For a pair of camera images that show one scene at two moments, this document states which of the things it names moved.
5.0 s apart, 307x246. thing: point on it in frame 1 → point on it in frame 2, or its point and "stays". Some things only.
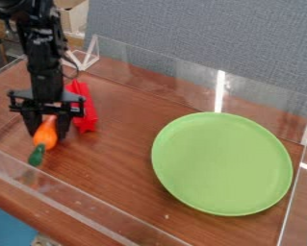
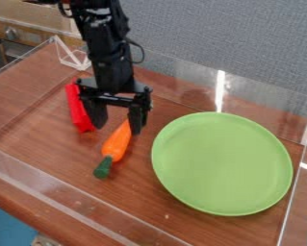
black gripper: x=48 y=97 → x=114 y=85
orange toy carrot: x=46 y=140 → x=114 y=148
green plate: x=223 y=163 stays
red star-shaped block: x=85 y=122 stays
